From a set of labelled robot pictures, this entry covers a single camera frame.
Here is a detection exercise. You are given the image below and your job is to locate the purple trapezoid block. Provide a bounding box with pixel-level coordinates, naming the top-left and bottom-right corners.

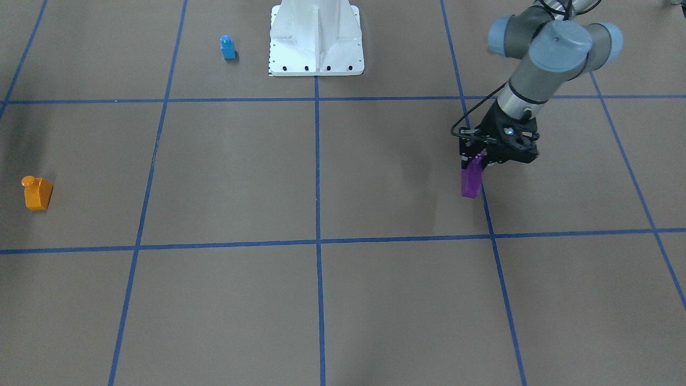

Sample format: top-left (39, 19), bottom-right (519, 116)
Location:
top-left (461, 152), bottom-right (487, 199)

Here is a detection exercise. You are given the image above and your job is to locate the white pedestal column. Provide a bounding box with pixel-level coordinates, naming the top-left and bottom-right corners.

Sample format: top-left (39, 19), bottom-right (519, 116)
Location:
top-left (270, 1), bottom-right (362, 52)

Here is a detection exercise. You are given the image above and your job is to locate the small blue block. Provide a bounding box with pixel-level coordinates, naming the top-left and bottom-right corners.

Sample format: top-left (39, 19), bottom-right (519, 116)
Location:
top-left (220, 35), bottom-right (237, 60)

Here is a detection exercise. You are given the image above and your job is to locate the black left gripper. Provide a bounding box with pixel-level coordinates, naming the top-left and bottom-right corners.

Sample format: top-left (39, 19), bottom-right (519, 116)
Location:
top-left (460, 102), bottom-right (540, 169)

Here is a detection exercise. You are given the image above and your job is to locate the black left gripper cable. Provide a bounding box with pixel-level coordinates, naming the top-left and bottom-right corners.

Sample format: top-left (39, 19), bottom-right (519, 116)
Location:
top-left (451, 80), bottom-right (509, 141)

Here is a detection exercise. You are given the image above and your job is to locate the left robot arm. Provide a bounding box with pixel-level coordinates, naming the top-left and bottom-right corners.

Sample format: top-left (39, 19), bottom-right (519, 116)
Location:
top-left (451, 1), bottom-right (624, 169)

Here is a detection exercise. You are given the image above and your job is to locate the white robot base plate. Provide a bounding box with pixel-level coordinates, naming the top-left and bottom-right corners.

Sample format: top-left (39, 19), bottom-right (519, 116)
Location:
top-left (268, 36), bottom-right (365, 77)

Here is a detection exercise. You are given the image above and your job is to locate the orange trapezoid block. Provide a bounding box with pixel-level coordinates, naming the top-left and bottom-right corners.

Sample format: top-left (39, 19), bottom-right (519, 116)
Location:
top-left (20, 175), bottom-right (54, 212)

